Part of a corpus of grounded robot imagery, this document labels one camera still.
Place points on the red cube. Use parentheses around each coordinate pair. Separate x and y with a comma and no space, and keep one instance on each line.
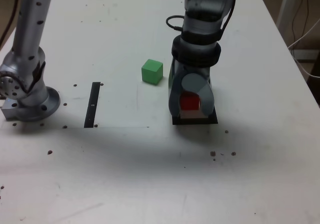
(189,102)

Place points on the white post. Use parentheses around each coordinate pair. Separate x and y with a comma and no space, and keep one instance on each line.
(286,3)

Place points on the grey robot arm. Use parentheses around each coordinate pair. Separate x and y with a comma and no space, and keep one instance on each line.
(27,46)

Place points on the green cube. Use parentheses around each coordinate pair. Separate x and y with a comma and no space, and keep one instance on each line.
(151,72)

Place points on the black tape strip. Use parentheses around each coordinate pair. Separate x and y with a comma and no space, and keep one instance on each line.
(92,103)

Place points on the black tape square outline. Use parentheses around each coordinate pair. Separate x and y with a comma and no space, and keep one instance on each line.
(195,121)

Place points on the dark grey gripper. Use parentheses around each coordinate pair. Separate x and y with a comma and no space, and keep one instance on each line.
(200,71)

